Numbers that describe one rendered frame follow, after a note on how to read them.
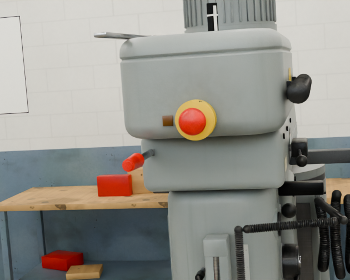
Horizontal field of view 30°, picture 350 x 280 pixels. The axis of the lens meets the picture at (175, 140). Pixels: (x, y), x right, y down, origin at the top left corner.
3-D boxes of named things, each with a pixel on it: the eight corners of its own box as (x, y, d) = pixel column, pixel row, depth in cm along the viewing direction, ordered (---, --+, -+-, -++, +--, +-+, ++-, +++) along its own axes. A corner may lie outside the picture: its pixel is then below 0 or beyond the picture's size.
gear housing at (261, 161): (286, 189, 107) (283, 128, 106) (141, 193, 113) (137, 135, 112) (293, 159, 140) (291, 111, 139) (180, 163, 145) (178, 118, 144)
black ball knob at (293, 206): (297, 219, 126) (296, 204, 126) (281, 220, 127) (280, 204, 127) (297, 216, 129) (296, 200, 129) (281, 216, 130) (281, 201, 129)
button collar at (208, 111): (215, 139, 97) (213, 99, 96) (176, 141, 98) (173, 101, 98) (218, 138, 99) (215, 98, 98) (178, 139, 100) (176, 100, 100)
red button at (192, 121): (205, 135, 94) (203, 107, 94) (178, 136, 95) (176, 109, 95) (209, 133, 98) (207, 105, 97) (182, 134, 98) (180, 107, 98)
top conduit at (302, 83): (310, 103, 99) (309, 79, 98) (281, 105, 99) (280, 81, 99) (311, 89, 142) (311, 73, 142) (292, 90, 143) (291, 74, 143)
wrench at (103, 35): (112, 36, 94) (112, 30, 94) (86, 38, 96) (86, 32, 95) (160, 39, 118) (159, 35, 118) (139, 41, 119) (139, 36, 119)
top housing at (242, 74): (285, 135, 97) (280, 24, 95) (115, 142, 103) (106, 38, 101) (295, 110, 143) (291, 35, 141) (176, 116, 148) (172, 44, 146)
